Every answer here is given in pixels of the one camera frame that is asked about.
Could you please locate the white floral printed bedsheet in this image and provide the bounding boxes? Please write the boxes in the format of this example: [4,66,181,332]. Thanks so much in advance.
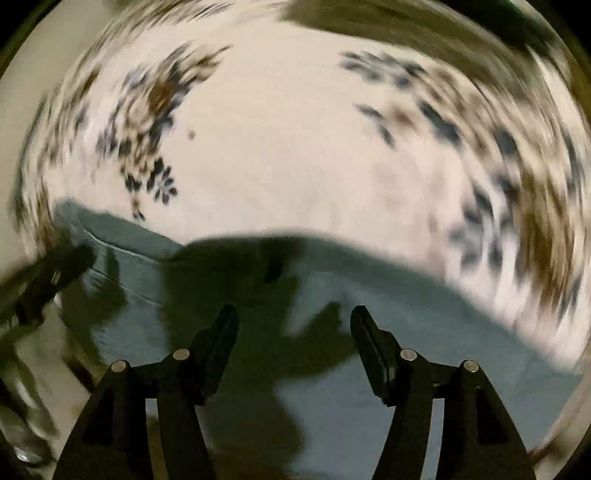
[11,0,589,370]

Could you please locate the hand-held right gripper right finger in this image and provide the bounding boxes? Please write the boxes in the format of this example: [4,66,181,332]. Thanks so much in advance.
[349,305,539,480]

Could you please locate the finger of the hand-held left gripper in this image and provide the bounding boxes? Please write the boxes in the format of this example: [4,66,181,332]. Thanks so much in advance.
[0,243,97,326]

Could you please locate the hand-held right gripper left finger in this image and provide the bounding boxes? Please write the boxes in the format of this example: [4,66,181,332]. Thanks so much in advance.
[52,304,241,480]

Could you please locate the blue-grey pants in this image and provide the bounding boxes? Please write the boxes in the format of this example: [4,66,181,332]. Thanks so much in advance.
[54,199,583,480]

